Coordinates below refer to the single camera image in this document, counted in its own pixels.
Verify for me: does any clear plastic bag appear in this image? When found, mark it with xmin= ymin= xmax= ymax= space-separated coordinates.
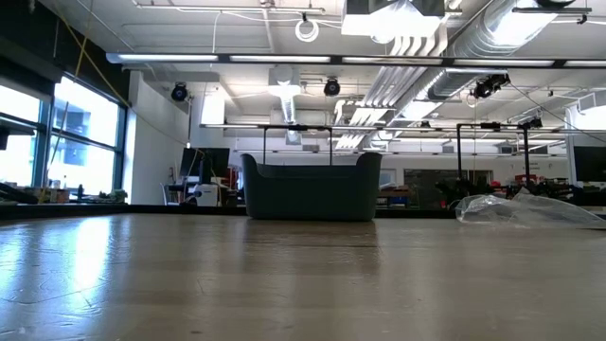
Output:
xmin=454 ymin=187 xmax=606 ymax=230

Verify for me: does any dark teal plastic bin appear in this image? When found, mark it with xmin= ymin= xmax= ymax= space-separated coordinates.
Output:
xmin=240 ymin=151 xmax=383 ymax=223

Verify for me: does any black monitor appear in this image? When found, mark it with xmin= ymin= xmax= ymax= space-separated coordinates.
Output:
xmin=179 ymin=147 xmax=232 ymax=179
xmin=572 ymin=145 xmax=606 ymax=184

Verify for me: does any long ceiling light bar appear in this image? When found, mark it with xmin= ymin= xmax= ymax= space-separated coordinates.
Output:
xmin=105 ymin=51 xmax=606 ymax=68

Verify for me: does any large window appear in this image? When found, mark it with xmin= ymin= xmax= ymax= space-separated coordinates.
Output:
xmin=0 ymin=75 xmax=128 ymax=198

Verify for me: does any white cable coil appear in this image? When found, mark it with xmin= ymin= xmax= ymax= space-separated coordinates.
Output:
xmin=294 ymin=12 xmax=321 ymax=44

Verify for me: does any tall black rig frame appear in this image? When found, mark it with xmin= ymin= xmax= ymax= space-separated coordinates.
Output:
xmin=455 ymin=120 xmax=532 ymax=190

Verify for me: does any black ceiling camera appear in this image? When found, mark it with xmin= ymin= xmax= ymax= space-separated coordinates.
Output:
xmin=471 ymin=73 xmax=512 ymax=100

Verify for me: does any silver ventilation duct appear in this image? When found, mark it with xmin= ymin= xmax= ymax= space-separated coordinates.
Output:
xmin=340 ymin=0 xmax=562 ymax=151

